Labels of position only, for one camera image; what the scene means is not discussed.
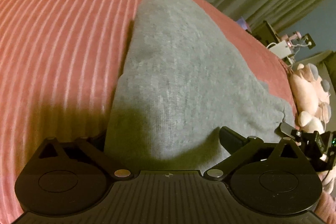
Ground grey sweatpants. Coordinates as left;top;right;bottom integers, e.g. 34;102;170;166
104;0;294;172

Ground pink plush toy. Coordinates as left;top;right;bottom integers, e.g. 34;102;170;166
289;63;331;125

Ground white box on nightstand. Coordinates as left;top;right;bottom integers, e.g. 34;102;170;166
266;40;293;59

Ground pink ribbed bedspread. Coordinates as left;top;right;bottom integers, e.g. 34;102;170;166
0;0;336;224

